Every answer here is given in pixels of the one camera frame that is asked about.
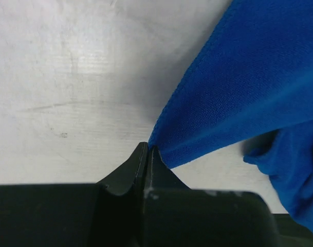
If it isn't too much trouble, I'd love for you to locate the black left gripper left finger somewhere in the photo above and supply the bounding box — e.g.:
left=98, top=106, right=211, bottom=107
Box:
left=94, top=142, right=148, bottom=246

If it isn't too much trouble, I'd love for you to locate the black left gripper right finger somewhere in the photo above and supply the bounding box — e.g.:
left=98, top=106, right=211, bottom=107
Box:
left=143, top=146, right=190, bottom=192

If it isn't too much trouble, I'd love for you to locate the blue towels pile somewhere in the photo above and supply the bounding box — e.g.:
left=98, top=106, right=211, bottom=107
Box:
left=149, top=1, right=313, bottom=233

